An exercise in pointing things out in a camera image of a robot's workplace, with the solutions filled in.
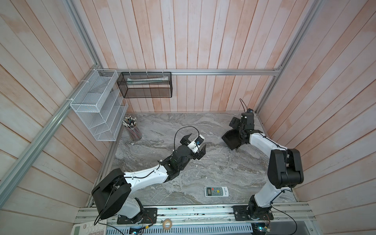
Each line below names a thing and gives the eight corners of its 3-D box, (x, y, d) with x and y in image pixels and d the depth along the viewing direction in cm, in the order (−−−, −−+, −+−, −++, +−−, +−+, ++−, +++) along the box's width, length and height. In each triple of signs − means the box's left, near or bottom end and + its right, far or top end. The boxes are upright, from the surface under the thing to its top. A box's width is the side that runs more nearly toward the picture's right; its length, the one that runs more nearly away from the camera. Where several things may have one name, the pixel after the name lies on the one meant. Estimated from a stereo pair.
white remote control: (204, 197, 81) (205, 196, 80) (204, 187, 85) (204, 186, 83) (228, 197, 81) (229, 196, 80) (227, 187, 85) (227, 186, 83)
